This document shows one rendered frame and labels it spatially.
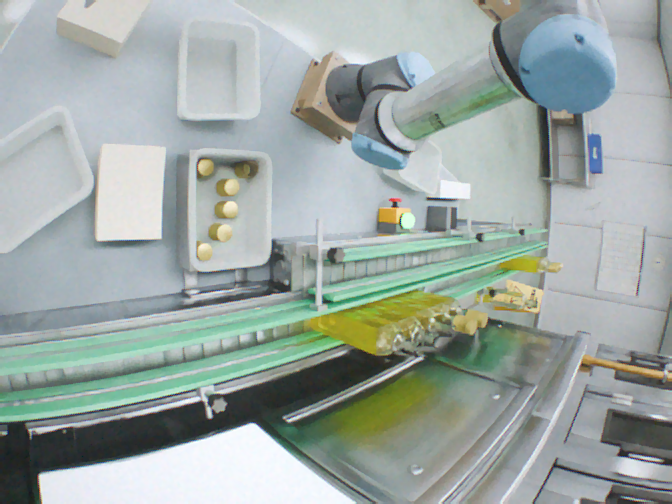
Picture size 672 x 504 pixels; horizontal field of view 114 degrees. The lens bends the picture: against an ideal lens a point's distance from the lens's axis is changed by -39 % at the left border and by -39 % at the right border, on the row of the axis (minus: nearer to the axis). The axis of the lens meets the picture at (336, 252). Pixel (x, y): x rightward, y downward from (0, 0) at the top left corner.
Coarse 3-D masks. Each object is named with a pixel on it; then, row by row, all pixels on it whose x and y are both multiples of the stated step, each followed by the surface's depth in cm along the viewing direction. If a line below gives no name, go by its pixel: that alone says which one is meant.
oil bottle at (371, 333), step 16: (320, 320) 72; (336, 320) 68; (352, 320) 65; (368, 320) 65; (384, 320) 65; (336, 336) 69; (352, 336) 65; (368, 336) 62; (384, 336) 60; (384, 352) 60
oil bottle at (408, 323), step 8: (368, 304) 75; (368, 312) 70; (376, 312) 70; (384, 312) 70; (392, 312) 70; (400, 312) 70; (392, 320) 66; (400, 320) 65; (408, 320) 65; (416, 320) 66; (408, 328) 64; (408, 336) 64
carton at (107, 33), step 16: (80, 0) 35; (112, 0) 39; (128, 0) 42; (144, 0) 44; (64, 16) 34; (80, 16) 36; (96, 16) 38; (112, 16) 41; (128, 16) 43; (64, 32) 38; (80, 32) 39; (96, 32) 40; (112, 32) 42; (128, 32) 44; (96, 48) 45; (112, 48) 45
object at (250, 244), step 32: (192, 160) 57; (224, 160) 66; (256, 160) 68; (192, 192) 58; (256, 192) 71; (192, 224) 58; (256, 224) 72; (192, 256) 59; (224, 256) 69; (256, 256) 71
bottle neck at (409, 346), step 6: (402, 336) 60; (396, 342) 60; (402, 342) 59; (408, 342) 58; (414, 342) 58; (420, 342) 57; (396, 348) 60; (402, 348) 58; (408, 348) 58; (414, 348) 57; (420, 348) 59; (408, 354) 58; (414, 354) 57; (420, 354) 58
